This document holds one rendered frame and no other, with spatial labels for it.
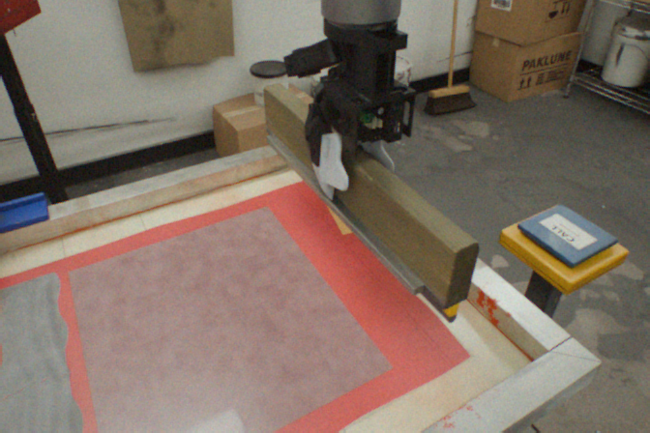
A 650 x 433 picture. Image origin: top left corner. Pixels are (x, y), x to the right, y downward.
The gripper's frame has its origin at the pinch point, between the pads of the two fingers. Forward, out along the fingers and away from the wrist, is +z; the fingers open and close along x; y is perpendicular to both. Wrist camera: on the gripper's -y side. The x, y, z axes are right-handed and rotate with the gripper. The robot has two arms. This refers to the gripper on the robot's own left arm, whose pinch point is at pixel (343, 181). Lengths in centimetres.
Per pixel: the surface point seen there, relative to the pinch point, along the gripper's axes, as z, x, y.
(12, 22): 6, -35, -121
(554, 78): 100, 274, -157
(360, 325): 14.0, -3.5, 10.0
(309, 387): 14.0, -12.9, 14.2
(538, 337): 10.6, 10.8, 23.5
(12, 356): 13.4, -40.6, -5.3
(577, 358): 10.6, 12.3, 27.4
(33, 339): 13.3, -38.3, -6.5
